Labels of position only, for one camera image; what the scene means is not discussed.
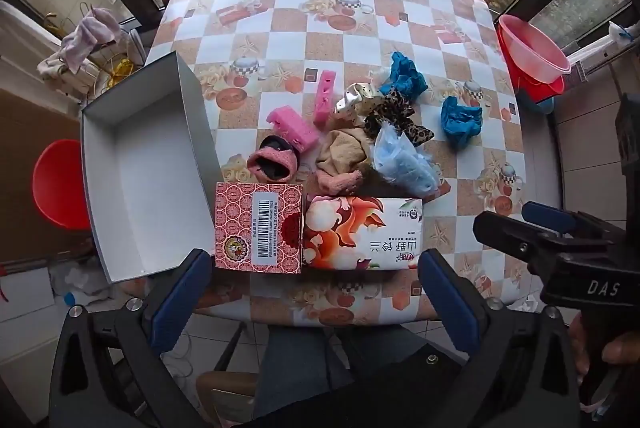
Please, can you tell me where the grey cardboard box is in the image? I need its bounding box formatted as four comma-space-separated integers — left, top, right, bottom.
80, 51, 223, 284

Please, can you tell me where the red plastic basin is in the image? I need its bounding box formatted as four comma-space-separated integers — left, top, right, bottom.
507, 58, 566, 105

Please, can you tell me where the wide pink foam block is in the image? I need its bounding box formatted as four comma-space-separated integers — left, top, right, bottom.
266, 107, 321, 154

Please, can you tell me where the beige cloth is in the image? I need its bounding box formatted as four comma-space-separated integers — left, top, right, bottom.
36, 52, 96, 84

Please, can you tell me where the white crumpled bag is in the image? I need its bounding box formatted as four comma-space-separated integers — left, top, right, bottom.
50, 258, 113, 304

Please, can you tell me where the white cabinet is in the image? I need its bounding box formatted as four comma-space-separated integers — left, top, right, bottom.
0, 0, 68, 96

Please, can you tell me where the person's right hand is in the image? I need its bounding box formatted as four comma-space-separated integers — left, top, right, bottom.
567, 315, 640, 414

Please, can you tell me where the pale pink cloth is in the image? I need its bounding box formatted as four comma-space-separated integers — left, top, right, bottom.
61, 7, 122, 74

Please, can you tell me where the blue plastic basin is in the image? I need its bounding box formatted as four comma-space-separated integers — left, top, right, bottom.
520, 96, 556, 115

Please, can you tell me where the checked tablecloth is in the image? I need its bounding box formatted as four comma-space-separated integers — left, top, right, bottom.
120, 0, 526, 326

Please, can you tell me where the pink plastic basin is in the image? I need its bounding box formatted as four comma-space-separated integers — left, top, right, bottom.
496, 14, 572, 85

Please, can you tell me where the white polka dot scrunchie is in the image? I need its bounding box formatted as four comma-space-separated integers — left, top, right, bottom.
334, 82, 383, 119

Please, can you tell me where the tall pink foam block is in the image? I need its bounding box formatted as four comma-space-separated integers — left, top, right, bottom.
312, 69, 338, 125

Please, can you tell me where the gold wire rack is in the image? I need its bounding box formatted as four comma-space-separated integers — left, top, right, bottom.
75, 1, 141, 104

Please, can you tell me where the blue glove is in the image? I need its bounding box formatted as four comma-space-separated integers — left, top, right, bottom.
378, 51, 429, 102
440, 96, 484, 150

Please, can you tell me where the white rod with blue clip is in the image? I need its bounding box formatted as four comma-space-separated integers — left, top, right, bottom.
570, 21, 640, 74

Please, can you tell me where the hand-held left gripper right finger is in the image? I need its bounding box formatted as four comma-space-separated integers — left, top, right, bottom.
416, 249, 584, 428

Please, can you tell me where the light blue plastic cover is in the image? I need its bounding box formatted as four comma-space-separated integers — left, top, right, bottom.
371, 122, 441, 199

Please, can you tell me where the red plastic chair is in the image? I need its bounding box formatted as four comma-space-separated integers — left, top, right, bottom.
32, 139, 92, 230

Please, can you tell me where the floral tissue pack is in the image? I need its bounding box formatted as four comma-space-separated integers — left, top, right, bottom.
301, 194, 425, 274

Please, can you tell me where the wooden stool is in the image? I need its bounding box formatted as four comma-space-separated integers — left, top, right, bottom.
195, 370, 261, 428

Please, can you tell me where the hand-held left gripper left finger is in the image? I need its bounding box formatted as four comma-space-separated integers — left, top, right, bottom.
47, 248, 216, 428

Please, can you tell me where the red patterned box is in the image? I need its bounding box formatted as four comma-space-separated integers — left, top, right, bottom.
214, 181, 305, 274

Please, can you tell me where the leopard print scrunchie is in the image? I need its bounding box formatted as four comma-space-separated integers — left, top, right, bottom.
362, 89, 435, 148

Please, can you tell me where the beige knitted sock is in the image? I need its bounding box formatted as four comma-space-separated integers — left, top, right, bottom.
314, 128, 376, 179

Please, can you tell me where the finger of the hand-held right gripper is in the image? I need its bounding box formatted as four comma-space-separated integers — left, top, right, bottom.
521, 201, 618, 241
472, 209, 591, 271

